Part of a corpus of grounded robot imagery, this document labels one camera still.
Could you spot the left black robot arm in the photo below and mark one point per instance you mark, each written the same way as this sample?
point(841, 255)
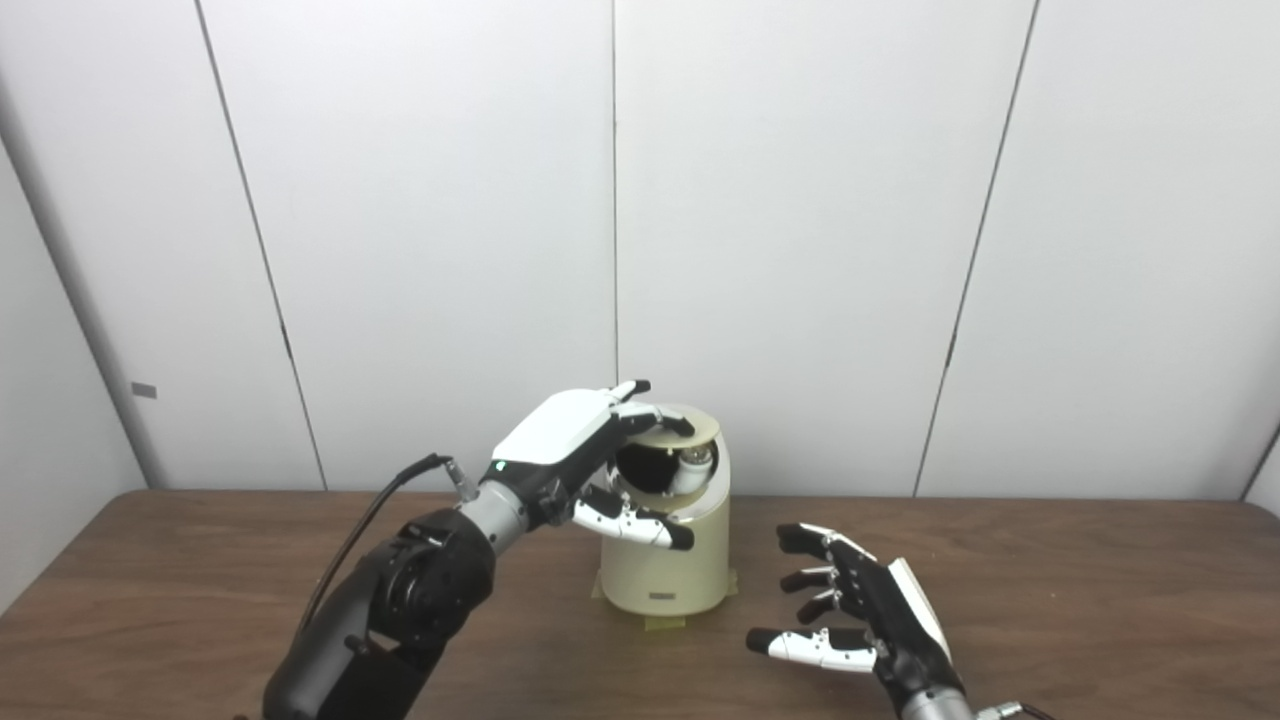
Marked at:
point(390, 620)

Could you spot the cream-colored round bin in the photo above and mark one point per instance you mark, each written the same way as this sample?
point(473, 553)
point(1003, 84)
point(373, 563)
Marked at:
point(665, 560)

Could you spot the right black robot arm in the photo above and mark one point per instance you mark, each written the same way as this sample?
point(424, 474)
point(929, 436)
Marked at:
point(935, 705)

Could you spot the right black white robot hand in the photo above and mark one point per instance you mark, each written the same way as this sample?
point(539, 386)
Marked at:
point(890, 610)

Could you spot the cream round bin lid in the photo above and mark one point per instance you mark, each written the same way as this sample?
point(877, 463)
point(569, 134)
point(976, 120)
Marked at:
point(700, 428)

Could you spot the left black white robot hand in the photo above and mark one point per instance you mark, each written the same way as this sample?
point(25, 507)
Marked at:
point(560, 435)

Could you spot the small white plastic bottle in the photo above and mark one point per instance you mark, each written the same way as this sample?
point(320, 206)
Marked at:
point(692, 470)

